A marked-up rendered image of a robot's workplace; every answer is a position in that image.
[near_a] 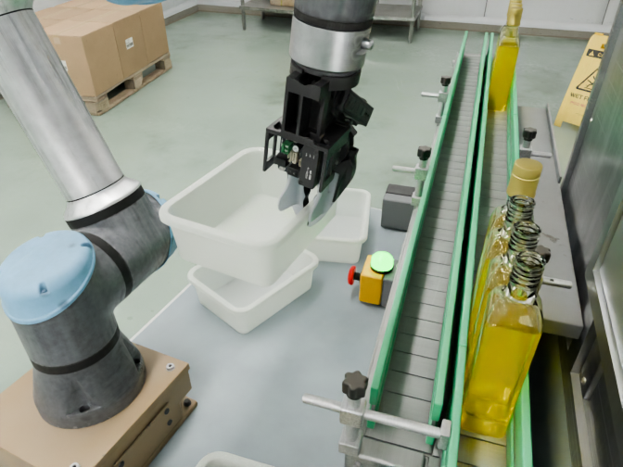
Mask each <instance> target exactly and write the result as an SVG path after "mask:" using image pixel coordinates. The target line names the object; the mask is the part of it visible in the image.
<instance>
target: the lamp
mask: <svg viewBox="0 0 623 467"><path fill-rule="evenodd" d="M370 268H371V270H372V271H373V272H375V273H378V274H388V273H390V272H392V270H393V257H392V256H391V255H390V254H389V253H388V252H384V251H379V252H376V253H374V254H373V256H372V258H371V263H370Z"/></svg>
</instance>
